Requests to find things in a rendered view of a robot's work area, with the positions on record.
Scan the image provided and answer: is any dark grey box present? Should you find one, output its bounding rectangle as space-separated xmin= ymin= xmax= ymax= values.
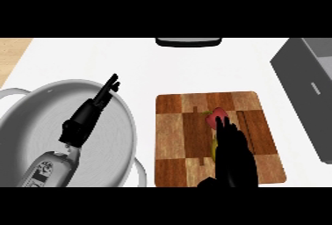
xmin=269 ymin=38 xmax=332 ymax=165

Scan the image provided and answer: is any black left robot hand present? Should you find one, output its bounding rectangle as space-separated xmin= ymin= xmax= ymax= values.
xmin=59 ymin=73 xmax=123 ymax=149

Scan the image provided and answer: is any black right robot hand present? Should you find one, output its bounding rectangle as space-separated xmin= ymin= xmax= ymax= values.
xmin=197 ymin=115 xmax=260 ymax=188

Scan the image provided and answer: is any red apple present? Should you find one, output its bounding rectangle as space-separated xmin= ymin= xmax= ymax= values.
xmin=201 ymin=106 xmax=231 ymax=132

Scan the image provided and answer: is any checkered wooden cutting board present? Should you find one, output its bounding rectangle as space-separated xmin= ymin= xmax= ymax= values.
xmin=154 ymin=91 xmax=288 ymax=188

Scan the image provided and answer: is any large grey pan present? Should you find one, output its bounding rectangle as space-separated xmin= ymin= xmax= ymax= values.
xmin=0 ymin=78 xmax=148 ymax=188

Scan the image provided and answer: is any black and grey appliance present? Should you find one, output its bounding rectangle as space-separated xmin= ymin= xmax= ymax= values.
xmin=155 ymin=38 xmax=223 ymax=48

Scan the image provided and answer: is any yellow lemon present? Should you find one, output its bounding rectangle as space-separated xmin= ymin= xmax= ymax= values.
xmin=210 ymin=137 xmax=220 ymax=163

